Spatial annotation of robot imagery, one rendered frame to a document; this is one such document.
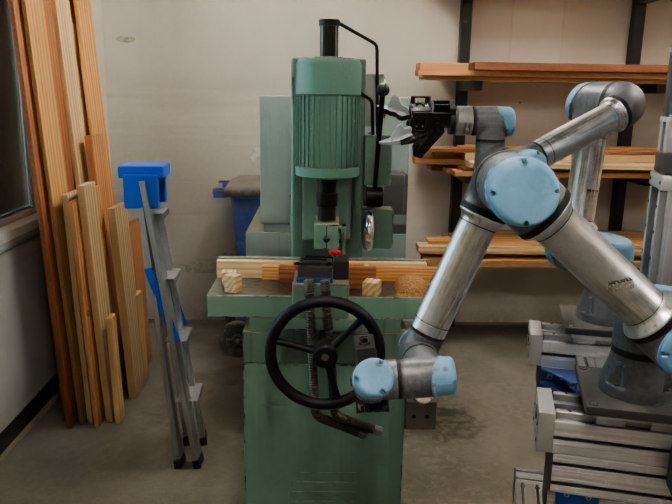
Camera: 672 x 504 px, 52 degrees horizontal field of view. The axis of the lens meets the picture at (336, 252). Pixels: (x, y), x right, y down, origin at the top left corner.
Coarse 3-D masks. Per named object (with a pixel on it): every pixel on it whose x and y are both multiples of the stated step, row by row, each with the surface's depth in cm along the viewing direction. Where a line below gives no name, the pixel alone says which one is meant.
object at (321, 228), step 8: (336, 216) 199; (320, 224) 186; (328, 224) 187; (336, 224) 187; (320, 232) 187; (328, 232) 187; (336, 232) 187; (320, 240) 187; (336, 240) 187; (320, 248) 188; (328, 248) 188; (336, 248) 188
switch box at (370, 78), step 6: (366, 78) 209; (372, 78) 209; (384, 78) 209; (366, 84) 209; (372, 84) 209; (366, 90) 209; (372, 90) 210; (372, 96) 210; (366, 102) 210; (366, 108) 211; (366, 114) 211; (366, 120) 212; (366, 126) 212
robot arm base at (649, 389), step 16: (624, 352) 139; (608, 368) 142; (624, 368) 139; (640, 368) 137; (656, 368) 137; (608, 384) 141; (624, 384) 138; (640, 384) 137; (656, 384) 136; (624, 400) 138; (640, 400) 137; (656, 400) 137
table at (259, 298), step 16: (256, 288) 185; (272, 288) 185; (288, 288) 186; (384, 288) 187; (208, 304) 179; (224, 304) 179; (240, 304) 179; (256, 304) 179; (272, 304) 179; (288, 304) 179; (368, 304) 179; (384, 304) 179; (400, 304) 180; (416, 304) 180; (304, 320) 170; (320, 320) 170; (336, 320) 170; (352, 320) 170
